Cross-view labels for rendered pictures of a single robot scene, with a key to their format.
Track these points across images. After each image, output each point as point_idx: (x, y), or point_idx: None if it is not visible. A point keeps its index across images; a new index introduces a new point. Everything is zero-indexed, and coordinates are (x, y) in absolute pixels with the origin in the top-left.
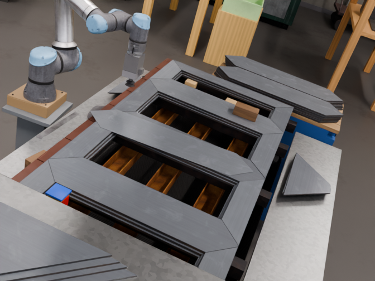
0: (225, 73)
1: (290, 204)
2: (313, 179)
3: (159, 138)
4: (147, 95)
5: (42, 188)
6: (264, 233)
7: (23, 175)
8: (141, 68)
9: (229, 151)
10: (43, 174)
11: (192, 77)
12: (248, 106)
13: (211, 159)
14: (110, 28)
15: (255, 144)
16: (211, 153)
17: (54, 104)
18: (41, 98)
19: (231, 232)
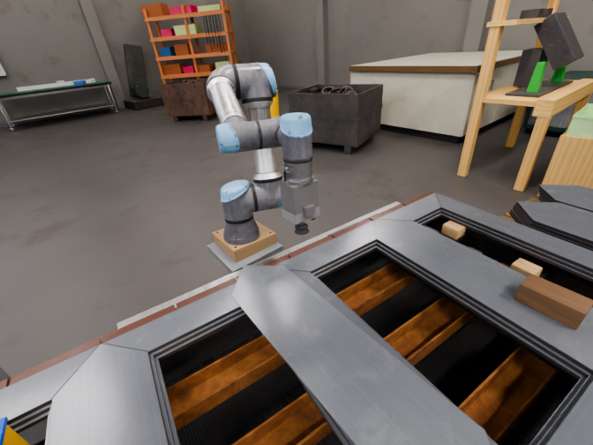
0: (527, 214)
1: None
2: None
3: (310, 335)
4: (353, 245)
5: (20, 408)
6: None
7: (48, 366)
8: (310, 205)
9: (461, 414)
10: (58, 374)
11: (458, 219)
12: (559, 290)
13: (394, 429)
14: (246, 142)
15: (565, 400)
16: (405, 409)
17: (250, 246)
18: (232, 239)
19: None
